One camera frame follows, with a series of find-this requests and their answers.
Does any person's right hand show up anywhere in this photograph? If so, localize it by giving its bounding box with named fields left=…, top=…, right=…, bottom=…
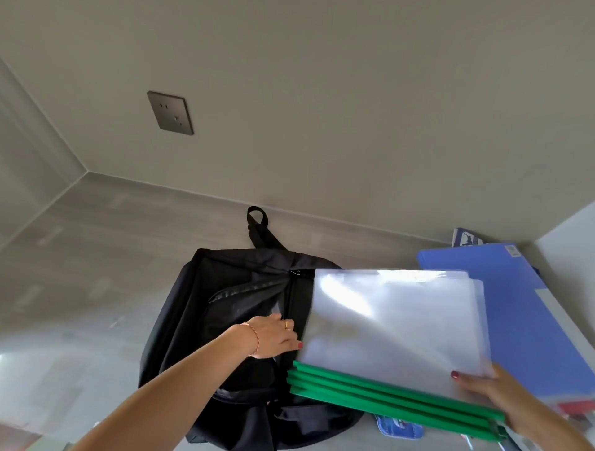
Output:
left=450, top=363, right=531, bottom=431

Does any person's left hand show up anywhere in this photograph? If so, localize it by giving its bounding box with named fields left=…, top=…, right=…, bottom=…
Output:
left=241, top=313, right=304, bottom=360

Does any black backpack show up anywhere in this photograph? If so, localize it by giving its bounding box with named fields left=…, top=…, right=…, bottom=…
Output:
left=139, top=206, right=366, bottom=451

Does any translucent folder with green spine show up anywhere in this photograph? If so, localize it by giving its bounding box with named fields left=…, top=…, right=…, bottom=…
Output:
left=288, top=277, right=506, bottom=432
left=287, top=379, right=509, bottom=442
left=293, top=269, right=506, bottom=423

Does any person's left forearm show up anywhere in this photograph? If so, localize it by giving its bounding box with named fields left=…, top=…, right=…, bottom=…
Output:
left=70, top=324, right=255, bottom=451

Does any person's right forearm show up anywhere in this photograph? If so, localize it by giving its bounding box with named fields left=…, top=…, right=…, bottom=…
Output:
left=511, top=397, right=595, bottom=451

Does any blue printed card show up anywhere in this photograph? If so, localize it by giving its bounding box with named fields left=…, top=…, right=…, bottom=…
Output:
left=375, top=414, right=425, bottom=440

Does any blue file box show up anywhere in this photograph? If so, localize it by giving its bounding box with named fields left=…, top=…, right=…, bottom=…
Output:
left=417, top=243, right=595, bottom=406

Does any red flat object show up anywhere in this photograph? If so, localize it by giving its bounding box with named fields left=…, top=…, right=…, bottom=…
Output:
left=555, top=401, right=595, bottom=420

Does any blue and white book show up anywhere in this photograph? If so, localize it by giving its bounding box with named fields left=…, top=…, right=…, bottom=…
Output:
left=451, top=227, right=487, bottom=248

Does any thin pink bracelet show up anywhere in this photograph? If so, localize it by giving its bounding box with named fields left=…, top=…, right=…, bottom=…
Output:
left=241, top=322, right=261, bottom=358

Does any dark grey wall socket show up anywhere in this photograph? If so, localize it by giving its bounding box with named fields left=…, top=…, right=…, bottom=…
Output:
left=147, top=91, right=195, bottom=136

